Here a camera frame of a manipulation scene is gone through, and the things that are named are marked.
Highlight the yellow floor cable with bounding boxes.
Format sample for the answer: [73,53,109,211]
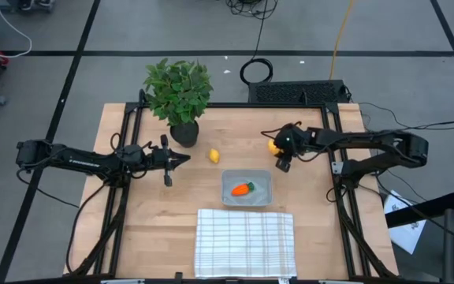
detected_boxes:
[328,0,355,80]

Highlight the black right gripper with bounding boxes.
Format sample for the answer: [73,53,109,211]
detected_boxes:
[270,122,311,174]

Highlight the white floor cable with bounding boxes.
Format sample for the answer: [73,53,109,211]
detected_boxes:
[0,0,33,59]

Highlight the black floor beam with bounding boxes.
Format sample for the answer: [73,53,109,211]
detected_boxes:
[384,189,454,229]

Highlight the black metal table frame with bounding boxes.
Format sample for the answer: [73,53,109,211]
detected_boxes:
[63,89,400,284]

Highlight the white printed paper sheet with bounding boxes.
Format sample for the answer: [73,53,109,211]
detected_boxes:
[383,189,427,256]

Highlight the coiled black cable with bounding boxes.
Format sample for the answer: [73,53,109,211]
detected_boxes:
[239,0,274,85]

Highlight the black perforated computer case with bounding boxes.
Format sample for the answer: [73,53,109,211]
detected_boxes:
[247,80,351,105]

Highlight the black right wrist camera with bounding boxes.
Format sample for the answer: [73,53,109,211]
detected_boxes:
[280,132,297,148]

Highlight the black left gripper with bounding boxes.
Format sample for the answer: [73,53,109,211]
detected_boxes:
[144,134,192,188]

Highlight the tangled black cable bundle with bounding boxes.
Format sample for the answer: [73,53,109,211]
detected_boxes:
[225,0,279,20]

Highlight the green plant in black pot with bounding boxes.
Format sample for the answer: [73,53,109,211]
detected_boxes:
[143,58,214,149]

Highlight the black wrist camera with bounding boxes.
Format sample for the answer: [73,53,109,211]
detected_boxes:
[280,132,297,148]
[119,144,146,166]

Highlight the orange toy carrot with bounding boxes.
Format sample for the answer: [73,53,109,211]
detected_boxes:
[230,181,255,197]

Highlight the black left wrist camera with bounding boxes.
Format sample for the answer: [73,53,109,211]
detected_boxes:
[119,144,146,166]

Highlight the grey plastic tupperware container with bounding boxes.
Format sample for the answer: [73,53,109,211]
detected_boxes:
[221,168,274,207]

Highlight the white checked dish towel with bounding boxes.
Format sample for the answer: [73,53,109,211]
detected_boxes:
[194,208,298,279]

